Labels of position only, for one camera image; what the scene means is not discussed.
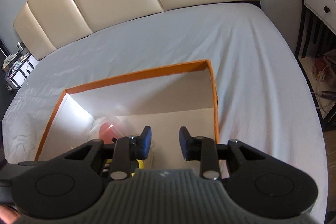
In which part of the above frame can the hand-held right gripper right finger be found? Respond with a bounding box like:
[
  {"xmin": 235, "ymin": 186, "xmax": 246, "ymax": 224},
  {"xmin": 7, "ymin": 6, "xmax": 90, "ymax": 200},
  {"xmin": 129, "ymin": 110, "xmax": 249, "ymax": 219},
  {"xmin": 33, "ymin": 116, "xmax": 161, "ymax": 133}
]
[{"xmin": 179, "ymin": 126, "xmax": 268, "ymax": 181}]

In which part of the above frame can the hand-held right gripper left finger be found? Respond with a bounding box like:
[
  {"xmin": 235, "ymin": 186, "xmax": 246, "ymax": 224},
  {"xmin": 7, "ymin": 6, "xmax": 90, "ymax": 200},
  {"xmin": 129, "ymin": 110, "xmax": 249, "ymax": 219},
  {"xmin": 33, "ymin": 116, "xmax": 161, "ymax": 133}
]
[{"xmin": 62, "ymin": 126, "xmax": 153, "ymax": 181}]

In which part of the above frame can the yellow bottle with white cap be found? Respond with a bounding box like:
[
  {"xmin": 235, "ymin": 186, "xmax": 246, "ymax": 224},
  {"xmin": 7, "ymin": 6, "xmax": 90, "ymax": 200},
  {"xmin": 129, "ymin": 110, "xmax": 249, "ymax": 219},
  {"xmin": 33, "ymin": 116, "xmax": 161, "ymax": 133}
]
[{"xmin": 133, "ymin": 158, "xmax": 146, "ymax": 177}]

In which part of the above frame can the pink sponge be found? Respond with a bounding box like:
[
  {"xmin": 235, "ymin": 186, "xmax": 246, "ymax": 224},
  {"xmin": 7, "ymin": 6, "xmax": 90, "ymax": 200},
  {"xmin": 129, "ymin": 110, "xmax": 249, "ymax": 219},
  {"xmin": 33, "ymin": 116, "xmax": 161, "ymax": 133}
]
[{"xmin": 91, "ymin": 112, "xmax": 132, "ymax": 143}]

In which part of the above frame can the orange cardboard box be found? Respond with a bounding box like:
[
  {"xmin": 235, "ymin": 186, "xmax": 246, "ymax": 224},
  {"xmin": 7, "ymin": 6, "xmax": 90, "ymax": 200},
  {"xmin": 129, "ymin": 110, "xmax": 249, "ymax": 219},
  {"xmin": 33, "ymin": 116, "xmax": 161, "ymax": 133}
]
[{"xmin": 34, "ymin": 59, "xmax": 220, "ymax": 180}]

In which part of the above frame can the person's left forearm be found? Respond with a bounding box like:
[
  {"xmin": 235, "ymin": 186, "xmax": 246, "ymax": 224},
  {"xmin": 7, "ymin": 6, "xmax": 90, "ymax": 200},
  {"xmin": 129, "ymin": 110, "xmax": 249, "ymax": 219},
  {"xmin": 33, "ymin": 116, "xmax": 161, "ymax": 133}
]
[{"xmin": 0, "ymin": 207, "xmax": 19, "ymax": 224}]

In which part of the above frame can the grey bed sheet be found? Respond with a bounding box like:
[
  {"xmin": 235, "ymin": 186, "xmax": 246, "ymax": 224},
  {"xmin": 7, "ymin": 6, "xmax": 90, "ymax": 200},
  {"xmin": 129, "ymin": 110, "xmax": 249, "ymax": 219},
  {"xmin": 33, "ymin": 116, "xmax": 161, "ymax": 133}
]
[{"xmin": 1, "ymin": 1, "xmax": 328, "ymax": 224}]

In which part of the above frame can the cluttered bedside table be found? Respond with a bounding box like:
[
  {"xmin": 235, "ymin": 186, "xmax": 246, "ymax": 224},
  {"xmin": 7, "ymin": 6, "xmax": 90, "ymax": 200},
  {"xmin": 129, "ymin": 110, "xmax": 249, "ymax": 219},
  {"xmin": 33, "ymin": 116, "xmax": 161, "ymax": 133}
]
[{"xmin": 2, "ymin": 42, "xmax": 40, "ymax": 93}]

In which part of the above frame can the pink plastic bag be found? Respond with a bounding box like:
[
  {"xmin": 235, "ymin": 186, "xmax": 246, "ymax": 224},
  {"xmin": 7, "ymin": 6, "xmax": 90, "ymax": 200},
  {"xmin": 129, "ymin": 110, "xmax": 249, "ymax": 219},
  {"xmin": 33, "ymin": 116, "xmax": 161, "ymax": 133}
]
[{"xmin": 312, "ymin": 49, "xmax": 336, "ymax": 83}]

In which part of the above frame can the white bedside table with drawer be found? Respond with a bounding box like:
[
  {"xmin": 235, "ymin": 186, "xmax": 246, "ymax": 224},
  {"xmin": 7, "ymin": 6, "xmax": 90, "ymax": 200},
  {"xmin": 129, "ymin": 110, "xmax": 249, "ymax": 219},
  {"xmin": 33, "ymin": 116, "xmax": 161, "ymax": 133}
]
[{"xmin": 295, "ymin": 0, "xmax": 336, "ymax": 131}]

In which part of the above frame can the white cable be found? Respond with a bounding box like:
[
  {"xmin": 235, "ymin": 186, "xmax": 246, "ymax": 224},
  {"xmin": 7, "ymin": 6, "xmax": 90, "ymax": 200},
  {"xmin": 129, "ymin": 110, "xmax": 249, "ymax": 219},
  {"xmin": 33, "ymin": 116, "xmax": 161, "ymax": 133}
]
[{"xmin": 312, "ymin": 77, "xmax": 334, "ymax": 111}]

